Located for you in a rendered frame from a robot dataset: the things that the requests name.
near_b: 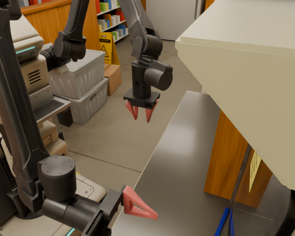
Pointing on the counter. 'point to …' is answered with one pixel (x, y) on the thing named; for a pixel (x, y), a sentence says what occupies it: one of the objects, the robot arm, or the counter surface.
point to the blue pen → (222, 222)
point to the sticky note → (254, 167)
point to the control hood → (255, 76)
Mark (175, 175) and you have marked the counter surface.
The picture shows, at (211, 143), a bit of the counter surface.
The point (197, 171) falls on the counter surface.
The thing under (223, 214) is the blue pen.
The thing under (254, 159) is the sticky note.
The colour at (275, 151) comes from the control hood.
